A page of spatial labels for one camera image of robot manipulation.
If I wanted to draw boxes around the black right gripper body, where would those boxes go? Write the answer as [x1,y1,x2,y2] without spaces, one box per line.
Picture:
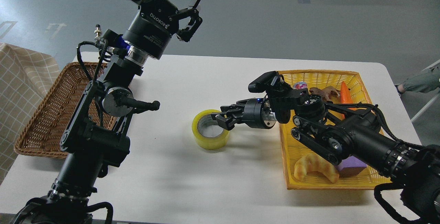
[241,99,276,130]

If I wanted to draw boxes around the beige checkered cloth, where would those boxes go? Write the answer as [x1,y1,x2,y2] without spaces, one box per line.
[0,43,59,182]

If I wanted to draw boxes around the small soda can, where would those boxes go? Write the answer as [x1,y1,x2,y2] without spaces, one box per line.
[292,81,308,90]

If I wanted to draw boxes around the orange toy carrot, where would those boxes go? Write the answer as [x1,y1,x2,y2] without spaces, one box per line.
[340,81,354,104]

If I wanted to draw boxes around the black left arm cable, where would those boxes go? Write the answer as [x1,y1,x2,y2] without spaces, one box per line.
[76,41,109,128]

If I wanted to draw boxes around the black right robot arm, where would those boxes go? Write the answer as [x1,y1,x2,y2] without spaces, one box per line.
[211,71,440,224]

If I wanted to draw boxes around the yellow tape roll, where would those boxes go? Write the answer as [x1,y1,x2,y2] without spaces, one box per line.
[191,109,229,150]

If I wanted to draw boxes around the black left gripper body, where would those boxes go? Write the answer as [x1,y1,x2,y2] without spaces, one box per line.
[122,0,179,59]

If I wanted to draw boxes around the toy croissant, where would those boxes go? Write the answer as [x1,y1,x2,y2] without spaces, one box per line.
[294,153,339,183]

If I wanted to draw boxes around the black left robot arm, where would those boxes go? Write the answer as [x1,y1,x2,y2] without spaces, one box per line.
[11,0,202,224]

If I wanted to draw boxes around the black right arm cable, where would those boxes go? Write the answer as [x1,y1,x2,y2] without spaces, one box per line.
[373,183,423,224]

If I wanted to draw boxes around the purple foam cube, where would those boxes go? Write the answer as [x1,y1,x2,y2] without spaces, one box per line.
[335,156,367,177]

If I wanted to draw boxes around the yellow plastic basket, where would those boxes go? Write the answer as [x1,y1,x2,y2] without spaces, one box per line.
[279,69,390,190]

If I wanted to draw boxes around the brown toy animal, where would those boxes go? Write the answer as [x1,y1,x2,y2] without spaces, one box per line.
[309,86,341,102]

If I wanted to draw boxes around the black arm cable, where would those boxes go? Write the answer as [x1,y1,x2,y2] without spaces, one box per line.
[373,183,423,224]
[76,41,109,128]

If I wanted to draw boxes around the brown wicker basket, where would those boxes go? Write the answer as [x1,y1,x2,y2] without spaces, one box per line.
[14,62,119,159]

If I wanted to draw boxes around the person in background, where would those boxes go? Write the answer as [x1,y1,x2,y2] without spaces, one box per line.
[395,67,440,94]

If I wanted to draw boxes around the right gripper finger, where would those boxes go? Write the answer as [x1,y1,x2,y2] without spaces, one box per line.
[220,101,248,113]
[210,110,244,131]

